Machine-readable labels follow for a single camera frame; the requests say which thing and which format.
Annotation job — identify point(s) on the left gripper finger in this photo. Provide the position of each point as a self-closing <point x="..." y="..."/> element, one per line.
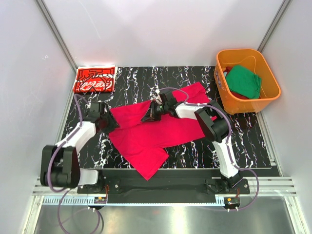
<point x="111" y="121"/>
<point x="110" y="127"/>

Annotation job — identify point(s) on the aluminium corner post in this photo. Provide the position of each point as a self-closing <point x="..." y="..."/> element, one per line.
<point x="274" y="24"/>
<point x="56" y="33"/>

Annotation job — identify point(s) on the right aluminium corner post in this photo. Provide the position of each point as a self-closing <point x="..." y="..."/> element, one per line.
<point x="274" y="24"/>

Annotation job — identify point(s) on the green t-shirt in basket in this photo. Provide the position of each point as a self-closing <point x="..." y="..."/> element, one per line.
<point x="244" y="82"/>

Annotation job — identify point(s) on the crimson red polo shirt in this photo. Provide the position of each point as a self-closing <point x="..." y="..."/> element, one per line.
<point x="142" y="144"/>

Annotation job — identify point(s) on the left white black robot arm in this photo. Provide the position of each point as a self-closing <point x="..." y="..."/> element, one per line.
<point x="59" y="163"/>

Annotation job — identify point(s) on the left aluminium corner post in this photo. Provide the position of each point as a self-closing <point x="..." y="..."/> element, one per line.
<point x="56" y="33"/>

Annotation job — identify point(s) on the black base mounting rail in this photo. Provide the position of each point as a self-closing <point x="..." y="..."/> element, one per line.
<point x="166" y="186"/>

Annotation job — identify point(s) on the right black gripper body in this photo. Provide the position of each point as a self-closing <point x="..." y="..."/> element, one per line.
<point x="151" y="111"/>

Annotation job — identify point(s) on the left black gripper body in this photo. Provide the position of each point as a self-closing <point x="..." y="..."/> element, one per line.
<point x="108" y="120"/>

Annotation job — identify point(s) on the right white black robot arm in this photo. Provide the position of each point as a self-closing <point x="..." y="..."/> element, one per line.
<point x="215" y="126"/>

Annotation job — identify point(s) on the folded red patterned t-shirt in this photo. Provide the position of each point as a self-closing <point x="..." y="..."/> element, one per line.
<point x="95" y="79"/>

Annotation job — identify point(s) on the orange plastic basket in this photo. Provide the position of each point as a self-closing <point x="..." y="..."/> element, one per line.
<point x="255" y="62"/>

